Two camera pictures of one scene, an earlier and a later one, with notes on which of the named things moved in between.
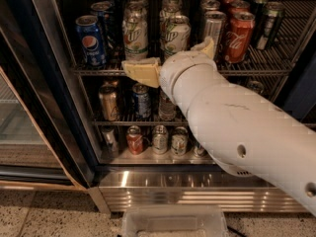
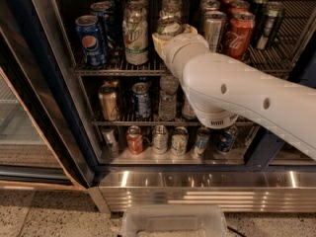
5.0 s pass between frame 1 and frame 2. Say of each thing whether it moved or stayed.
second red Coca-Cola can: stayed
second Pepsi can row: stayed
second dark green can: stayed
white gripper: moved
